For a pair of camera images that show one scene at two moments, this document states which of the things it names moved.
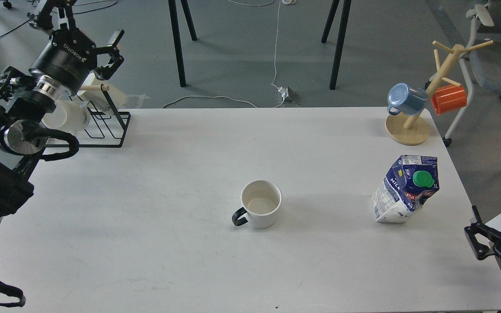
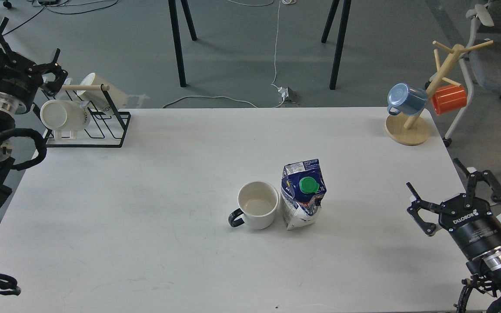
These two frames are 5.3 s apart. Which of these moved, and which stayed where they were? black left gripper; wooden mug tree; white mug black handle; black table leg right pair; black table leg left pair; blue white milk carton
Moved: blue white milk carton; black left gripper
Stayed: wooden mug tree; black table leg right pair; white mug black handle; black table leg left pair
